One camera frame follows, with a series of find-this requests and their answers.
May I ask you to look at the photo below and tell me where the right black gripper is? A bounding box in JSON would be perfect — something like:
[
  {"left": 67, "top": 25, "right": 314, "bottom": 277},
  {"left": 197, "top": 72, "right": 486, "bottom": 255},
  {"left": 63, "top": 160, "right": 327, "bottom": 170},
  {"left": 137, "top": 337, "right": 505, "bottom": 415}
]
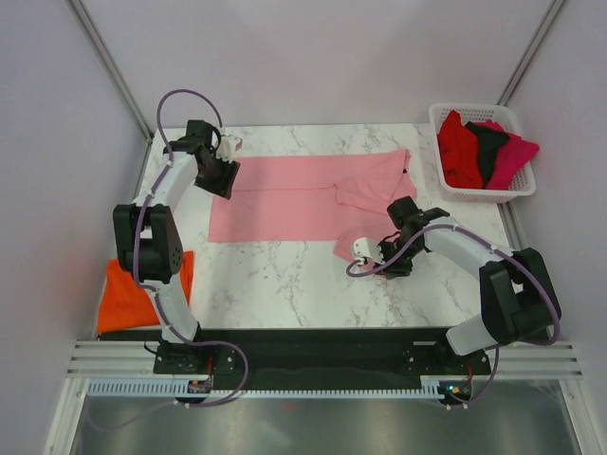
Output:
[{"left": 369, "top": 236, "right": 422, "bottom": 281}]

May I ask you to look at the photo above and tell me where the pink t shirt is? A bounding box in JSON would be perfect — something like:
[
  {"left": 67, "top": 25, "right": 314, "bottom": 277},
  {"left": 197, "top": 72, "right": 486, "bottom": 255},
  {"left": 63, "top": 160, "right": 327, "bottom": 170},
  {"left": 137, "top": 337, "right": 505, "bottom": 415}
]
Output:
[{"left": 208, "top": 149, "right": 416, "bottom": 261}]

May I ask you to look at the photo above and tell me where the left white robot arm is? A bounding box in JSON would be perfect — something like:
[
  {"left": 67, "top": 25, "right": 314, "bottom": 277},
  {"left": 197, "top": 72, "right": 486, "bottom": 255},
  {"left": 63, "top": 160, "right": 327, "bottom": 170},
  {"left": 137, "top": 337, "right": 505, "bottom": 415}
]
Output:
[{"left": 113, "top": 120, "right": 243, "bottom": 373}]

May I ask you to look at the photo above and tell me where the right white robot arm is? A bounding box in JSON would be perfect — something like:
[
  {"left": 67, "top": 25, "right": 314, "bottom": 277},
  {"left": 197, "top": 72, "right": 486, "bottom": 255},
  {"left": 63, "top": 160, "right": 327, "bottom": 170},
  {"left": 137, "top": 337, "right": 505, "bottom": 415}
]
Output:
[{"left": 367, "top": 197, "right": 561, "bottom": 373}]

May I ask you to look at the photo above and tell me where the red t shirt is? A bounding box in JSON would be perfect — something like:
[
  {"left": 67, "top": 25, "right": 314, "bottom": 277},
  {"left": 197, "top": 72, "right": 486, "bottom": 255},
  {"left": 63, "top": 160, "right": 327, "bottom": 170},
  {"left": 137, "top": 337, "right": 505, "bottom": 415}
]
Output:
[{"left": 437, "top": 110, "right": 484, "bottom": 190}]

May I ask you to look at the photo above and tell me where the white plastic laundry basket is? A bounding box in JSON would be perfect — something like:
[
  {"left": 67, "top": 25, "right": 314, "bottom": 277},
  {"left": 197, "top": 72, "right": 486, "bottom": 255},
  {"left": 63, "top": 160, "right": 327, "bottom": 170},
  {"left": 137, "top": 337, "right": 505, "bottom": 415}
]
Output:
[{"left": 429, "top": 102, "right": 540, "bottom": 204}]

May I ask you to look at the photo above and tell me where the black t shirt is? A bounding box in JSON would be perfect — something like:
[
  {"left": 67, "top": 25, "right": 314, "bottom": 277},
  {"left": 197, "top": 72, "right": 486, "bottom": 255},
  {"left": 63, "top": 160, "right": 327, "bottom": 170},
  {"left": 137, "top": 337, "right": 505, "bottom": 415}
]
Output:
[{"left": 465, "top": 121, "right": 510, "bottom": 188}]

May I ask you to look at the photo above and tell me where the magenta t shirt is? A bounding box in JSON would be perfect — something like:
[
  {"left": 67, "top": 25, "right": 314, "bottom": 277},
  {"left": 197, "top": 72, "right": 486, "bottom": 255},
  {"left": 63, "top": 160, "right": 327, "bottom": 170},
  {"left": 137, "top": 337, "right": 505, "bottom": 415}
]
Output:
[{"left": 486, "top": 133, "right": 540, "bottom": 191}]

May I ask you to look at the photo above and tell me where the folded orange t shirt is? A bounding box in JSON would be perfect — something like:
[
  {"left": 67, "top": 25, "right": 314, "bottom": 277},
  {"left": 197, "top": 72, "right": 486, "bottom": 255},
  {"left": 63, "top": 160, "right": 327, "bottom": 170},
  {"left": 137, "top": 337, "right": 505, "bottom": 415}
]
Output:
[{"left": 97, "top": 250, "right": 195, "bottom": 334}]

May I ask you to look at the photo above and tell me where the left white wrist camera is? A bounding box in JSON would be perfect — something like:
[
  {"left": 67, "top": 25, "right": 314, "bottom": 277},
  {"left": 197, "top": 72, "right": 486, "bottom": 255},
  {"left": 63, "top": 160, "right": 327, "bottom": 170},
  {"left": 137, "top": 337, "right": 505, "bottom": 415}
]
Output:
[{"left": 215, "top": 135, "right": 243, "bottom": 163}]

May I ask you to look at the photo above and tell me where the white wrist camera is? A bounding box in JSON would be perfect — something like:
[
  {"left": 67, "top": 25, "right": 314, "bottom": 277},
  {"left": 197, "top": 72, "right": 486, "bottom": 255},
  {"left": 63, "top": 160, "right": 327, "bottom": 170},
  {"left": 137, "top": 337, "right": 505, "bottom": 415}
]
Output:
[
  {"left": 351, "top": 237, "right": 384, "bottom": 264},
  {"left": 215, "top": 135, "right": 243, "bottom": 163}
]

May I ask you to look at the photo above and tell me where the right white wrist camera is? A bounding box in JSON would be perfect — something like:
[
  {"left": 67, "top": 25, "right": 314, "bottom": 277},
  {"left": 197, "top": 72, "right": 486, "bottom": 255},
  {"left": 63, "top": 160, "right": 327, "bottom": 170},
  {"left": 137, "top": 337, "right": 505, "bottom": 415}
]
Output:
[{"left": 351, "top": 237, "right": 384, "bottom": 264}]

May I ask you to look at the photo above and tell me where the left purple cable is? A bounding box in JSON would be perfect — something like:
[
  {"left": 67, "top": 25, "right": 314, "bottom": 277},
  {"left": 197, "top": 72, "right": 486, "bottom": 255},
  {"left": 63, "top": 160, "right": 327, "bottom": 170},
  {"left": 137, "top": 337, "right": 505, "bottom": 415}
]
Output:
[{"left": 87, "top": 88, "right": 251, "bottom": 432}]

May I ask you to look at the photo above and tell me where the white slotted cable duct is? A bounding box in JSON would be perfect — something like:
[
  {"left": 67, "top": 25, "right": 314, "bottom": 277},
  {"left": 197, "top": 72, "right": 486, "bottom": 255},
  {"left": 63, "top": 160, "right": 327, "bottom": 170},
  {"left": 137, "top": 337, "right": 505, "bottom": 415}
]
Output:
[{"left": 86, "top": 378, "right": 470, "bottom": 399}]

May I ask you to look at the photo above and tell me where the left corner aluminium post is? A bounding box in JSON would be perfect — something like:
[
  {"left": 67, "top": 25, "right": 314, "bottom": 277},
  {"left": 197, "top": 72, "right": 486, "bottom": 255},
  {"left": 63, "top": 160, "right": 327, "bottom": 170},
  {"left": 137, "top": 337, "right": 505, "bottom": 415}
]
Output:
[{"left": 65, "top": 0, "right": 156, "bottom": 138}]

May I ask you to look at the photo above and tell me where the corner aluminium post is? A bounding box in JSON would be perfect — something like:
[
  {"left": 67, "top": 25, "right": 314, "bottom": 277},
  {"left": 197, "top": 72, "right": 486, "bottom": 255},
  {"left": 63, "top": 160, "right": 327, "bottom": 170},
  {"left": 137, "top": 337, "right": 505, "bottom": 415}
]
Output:
[
  {"left": 65, "top": 0, "right": 156, "bottom": 138},
  {"left": 497, "top": 0, "right": 569, "bottom": 106}
]

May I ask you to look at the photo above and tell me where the aluminium frame rail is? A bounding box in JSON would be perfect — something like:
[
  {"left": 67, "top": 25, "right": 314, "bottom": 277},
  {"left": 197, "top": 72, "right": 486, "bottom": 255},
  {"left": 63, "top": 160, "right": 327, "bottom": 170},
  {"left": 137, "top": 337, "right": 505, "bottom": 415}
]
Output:
[{"left": 67, "top": 341, "right": 582, "bottom": 380}]

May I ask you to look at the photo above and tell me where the right corner aluminium post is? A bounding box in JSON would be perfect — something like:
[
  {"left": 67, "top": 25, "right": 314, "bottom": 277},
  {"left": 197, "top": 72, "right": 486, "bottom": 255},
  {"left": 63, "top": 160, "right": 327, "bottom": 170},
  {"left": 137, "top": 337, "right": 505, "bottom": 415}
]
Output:
[{"left": 497, "top": 0, "right": 569, "bottom": 106}]

